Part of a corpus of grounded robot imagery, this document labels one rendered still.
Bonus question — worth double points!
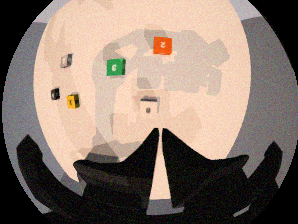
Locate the green block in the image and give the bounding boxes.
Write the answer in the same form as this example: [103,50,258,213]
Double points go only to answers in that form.
[106,59,126,76]

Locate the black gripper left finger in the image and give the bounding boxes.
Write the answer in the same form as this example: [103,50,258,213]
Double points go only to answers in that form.
[73,128,158,209]

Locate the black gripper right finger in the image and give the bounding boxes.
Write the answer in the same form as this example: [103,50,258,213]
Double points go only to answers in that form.
[161,128,249,209]

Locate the orange digit block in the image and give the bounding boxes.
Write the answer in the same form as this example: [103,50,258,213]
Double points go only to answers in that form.
[153,36,173,56]

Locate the small yellow block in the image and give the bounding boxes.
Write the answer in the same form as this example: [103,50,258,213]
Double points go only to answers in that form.
[67,93,80,109]

